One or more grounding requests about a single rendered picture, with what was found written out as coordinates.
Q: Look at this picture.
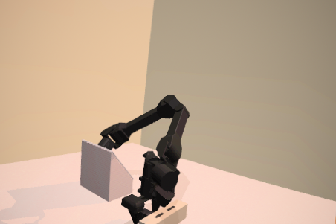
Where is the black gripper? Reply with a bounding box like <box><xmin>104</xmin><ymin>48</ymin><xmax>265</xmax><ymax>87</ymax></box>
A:
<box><xmin>121</xmin><ymin>176</ymin><xmax>160</xmax><ymax>224</ymax></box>

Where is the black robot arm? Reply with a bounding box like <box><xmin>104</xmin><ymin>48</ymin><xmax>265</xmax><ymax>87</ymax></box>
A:
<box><xmin>97</xmin><ymin>95</ymin><xmax>190</xmax><ymax>208</ymax></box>

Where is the dark grey two-prong plug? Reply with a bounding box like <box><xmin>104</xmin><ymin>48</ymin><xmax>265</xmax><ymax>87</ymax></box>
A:
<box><xmin>138</xmin><ymin>208</ymin><xmax>154</xmax><ymax>223</ymax></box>

